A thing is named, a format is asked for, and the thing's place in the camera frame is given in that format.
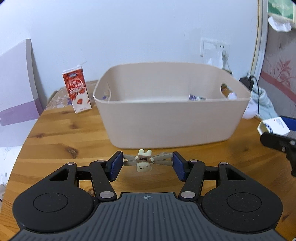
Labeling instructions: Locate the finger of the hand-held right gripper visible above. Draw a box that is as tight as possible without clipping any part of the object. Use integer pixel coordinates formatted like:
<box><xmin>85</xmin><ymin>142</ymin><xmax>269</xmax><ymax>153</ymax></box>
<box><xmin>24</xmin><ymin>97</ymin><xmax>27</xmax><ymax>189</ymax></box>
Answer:
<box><xmin>260</xmin><ymin>132</ymin><xmax>296</xmax><ymax>178</ymax></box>
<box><xmin>279</xmin><ymin>115</ymin><xmax>296</xmax><ymax>131</ymax></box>

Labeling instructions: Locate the small beige toy figure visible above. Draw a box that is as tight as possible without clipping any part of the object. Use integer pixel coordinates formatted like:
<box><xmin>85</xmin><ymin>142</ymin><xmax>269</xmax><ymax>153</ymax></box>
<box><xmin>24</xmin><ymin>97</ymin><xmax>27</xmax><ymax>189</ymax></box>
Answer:
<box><xmin>123</xmin><ymin>149</ymin><xmax>174</xmax><ymax>173</ymax></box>

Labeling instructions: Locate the black charger cable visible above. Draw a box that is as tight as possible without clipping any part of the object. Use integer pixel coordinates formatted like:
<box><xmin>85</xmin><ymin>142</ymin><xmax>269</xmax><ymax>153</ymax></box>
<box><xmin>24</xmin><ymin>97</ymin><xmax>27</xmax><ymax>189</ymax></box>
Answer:
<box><xmin>248</xmin><ymin>73</ymin><xmax>260</xmax><ymax>116</ymax></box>

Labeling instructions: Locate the white patterned cloth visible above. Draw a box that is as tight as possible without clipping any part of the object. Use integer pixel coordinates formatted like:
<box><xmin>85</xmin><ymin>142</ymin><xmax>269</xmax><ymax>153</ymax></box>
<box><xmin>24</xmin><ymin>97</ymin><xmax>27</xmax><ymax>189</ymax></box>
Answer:
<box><xmin>0</xmin><ymin>125</ymin><xmax>33</xmax><ymax>188</ymax></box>

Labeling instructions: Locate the white plug cable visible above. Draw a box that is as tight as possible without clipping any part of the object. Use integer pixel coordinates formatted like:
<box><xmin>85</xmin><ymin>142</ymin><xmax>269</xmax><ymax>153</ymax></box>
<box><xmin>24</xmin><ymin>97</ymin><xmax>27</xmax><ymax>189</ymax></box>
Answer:
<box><xmin>223</xmin><ymin>58</ymin><xmax>233</xmax><ymax>75</ymax></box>

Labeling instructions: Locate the black charger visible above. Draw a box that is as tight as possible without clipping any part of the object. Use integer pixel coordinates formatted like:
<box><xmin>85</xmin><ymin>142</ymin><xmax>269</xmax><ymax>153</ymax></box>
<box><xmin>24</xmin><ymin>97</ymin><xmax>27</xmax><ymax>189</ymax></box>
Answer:
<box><xmin>239</xmin><ymin>75</ymin><xmax>255</xmax><ymax>92</ymax></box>

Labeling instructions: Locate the white power strip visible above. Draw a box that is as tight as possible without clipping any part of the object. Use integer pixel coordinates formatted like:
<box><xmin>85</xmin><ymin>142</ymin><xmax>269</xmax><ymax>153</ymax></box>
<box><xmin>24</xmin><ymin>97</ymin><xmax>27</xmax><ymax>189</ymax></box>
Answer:
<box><xmin>242</xmin><ymin>102</ymin><xmax>260</xmax><ymax>120</ymax></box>

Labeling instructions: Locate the white wall socket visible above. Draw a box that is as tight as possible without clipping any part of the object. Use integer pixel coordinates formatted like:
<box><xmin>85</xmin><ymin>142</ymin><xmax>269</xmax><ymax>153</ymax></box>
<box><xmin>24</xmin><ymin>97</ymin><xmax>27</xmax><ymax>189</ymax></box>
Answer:
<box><xmin>217</xmin><ymin>40</ymin><xmax>231</xmax><ymax>57</ymax></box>

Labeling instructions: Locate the white and purple board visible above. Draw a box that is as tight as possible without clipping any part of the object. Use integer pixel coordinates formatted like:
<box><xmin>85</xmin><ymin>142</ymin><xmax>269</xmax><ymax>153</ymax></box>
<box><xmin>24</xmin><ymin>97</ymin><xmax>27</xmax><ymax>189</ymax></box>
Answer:
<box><xmin>0</xmin><ymin>39</ymin><xmax>44</xmax><ymax>127</ymax></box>

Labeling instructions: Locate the floral panel with white frame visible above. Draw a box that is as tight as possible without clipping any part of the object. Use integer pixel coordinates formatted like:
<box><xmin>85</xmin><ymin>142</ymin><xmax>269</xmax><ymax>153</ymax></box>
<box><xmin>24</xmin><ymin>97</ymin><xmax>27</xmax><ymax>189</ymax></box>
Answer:
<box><xmin>251</xmin><ymin>0</ymin><xmax>296</xmax><ymax>121</ymax></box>

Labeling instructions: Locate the light blue blanket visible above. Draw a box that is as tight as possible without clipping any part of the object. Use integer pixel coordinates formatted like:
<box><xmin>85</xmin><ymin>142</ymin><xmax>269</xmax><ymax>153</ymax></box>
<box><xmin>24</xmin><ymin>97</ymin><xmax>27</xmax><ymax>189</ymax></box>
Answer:
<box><xmin>251</xmin><ymin>87</ymin><xmax>280</xmax><ymax>118</ymax></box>

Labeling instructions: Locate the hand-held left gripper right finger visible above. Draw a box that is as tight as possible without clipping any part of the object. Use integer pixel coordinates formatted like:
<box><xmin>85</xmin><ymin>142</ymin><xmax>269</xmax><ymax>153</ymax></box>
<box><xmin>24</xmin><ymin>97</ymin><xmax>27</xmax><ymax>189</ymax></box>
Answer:
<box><xmin>173</xmin><ymin>151</ymin><xmax>251</xmax><ymax>202</ymax></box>

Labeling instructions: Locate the small purple box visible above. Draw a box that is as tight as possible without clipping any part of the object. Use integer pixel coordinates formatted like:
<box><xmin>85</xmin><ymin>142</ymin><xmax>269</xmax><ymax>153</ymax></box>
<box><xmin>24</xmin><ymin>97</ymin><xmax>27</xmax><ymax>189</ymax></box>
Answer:
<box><xmin>188</xmin><ymin>94</ymin><xmax>206</xmax><ymax>102</ymax></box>

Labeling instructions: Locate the blue and white patterned box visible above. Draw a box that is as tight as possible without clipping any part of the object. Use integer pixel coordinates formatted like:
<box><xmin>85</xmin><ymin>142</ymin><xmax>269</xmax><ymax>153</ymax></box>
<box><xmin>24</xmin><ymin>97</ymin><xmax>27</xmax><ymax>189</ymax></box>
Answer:
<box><xmin>257</xmin><ymin>117</ymin><xmax>291</xmax><ymax>137</ymax></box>

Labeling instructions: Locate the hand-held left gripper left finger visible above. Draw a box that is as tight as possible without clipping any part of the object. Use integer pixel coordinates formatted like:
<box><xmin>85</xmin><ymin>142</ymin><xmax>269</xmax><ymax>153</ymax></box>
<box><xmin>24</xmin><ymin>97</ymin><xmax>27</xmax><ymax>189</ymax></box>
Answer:
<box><xmin>45</xmin><ymin>151</ymin><xmax>123</xmax><ymax>202</ymax></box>

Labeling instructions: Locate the green tissue pack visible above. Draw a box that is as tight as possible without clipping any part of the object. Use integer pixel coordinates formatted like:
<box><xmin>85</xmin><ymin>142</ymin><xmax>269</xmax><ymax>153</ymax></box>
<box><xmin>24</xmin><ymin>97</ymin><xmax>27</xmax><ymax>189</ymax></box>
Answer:
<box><xmin>267</xmin><ymin>0</ymin><xmax>294</xmax><ymax>32</ymax></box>

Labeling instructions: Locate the red milk carton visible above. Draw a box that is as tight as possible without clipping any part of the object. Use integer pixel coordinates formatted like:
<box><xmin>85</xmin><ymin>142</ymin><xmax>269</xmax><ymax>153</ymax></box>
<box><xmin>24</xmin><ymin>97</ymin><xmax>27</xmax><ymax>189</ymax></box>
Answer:
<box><xmin>62</xmin><ymin>61</ymin><xmax>91</xmax><ymax>114</ymax></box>

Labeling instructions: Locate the beige plastic storage bin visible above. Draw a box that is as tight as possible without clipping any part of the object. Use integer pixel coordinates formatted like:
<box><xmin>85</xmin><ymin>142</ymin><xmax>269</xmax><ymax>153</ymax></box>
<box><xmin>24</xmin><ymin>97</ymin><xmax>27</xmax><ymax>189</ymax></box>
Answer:
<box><xmin>93</xmin><ymin>62</ymin><xmax>252</xmax><ymax>149</ymax></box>

